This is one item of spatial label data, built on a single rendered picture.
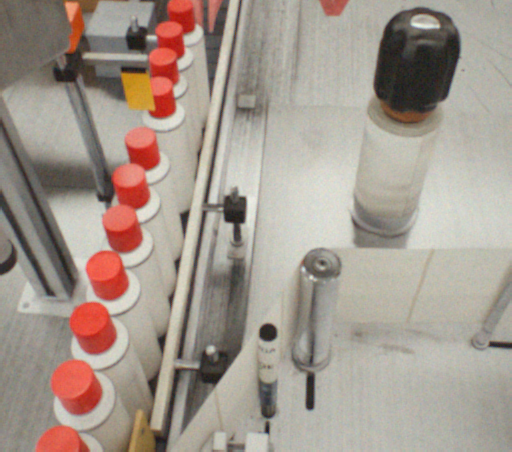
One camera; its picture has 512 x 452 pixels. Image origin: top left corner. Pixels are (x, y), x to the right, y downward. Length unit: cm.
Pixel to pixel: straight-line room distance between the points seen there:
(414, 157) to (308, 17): 59
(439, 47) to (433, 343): 34
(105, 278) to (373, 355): 33
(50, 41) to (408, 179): 46
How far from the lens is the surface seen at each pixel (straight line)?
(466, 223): 87
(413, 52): 64
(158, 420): 68
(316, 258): 58
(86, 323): 55
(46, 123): 109
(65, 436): 51
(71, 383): 53
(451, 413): 74
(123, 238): 60
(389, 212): 80
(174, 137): 74
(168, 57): 76
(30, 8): 42
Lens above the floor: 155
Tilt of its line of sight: 51 degrees down
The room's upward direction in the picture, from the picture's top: 1 degrees counter-clockwise
